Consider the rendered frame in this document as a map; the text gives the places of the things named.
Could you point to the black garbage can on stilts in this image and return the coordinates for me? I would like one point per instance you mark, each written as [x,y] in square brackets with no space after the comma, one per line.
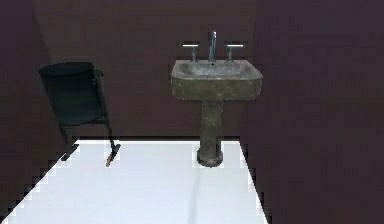
[73,93]

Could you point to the grey stone pedestal sink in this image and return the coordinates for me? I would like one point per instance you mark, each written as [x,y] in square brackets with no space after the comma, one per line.
[213,83]

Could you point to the chrome sink faucet spout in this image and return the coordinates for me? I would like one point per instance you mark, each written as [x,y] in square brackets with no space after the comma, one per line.
[212,45]

